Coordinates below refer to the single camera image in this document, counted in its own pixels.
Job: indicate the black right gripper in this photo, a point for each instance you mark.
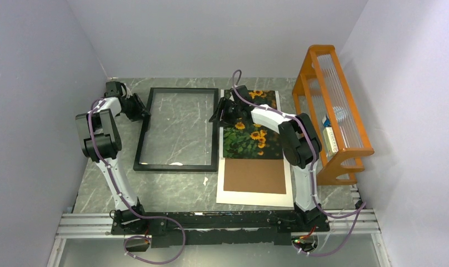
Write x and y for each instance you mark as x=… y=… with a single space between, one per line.
x=216 y=116

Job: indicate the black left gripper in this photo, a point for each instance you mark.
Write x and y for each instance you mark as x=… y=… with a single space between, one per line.
x=140 y=109

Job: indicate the sunflower photo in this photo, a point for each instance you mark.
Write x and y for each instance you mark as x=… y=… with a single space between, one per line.
x=247 y=140

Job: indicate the clear acrylic sheet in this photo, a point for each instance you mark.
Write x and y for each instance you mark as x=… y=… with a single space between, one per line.
x=180 y=125

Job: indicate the white mat backing board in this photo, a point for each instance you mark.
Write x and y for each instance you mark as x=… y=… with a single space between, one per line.
x=254 y=182

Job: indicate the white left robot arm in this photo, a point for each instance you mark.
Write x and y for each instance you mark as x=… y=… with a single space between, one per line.
x=101 y=142

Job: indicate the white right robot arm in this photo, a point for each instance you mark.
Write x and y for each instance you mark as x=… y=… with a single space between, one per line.
x=299 y=141

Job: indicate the orange wooden shelf rack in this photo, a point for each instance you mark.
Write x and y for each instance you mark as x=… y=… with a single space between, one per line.
x=322 y=84

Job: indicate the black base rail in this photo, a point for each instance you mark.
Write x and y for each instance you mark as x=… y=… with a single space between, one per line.
x=219 y=227

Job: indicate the aluminium table rail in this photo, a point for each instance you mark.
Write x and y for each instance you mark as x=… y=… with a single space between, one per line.
x=344 y=223

